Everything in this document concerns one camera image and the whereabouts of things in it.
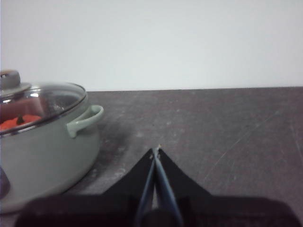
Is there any orange toy pumpkin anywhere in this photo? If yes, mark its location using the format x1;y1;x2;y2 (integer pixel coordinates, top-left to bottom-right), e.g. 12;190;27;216
0;114;42;132

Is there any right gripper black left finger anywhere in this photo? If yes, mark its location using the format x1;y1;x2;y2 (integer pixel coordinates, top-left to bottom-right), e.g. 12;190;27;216
15;148;156;227

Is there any glass lid with green knob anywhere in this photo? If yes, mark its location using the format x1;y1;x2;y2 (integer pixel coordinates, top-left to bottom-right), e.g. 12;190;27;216
0;69;87;137

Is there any pale green electric cooking pot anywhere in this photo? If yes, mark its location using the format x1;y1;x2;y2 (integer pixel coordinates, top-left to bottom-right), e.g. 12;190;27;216
0;94;105;215

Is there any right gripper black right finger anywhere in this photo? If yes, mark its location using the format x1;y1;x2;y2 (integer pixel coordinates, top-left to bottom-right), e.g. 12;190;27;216
155;145;299;227

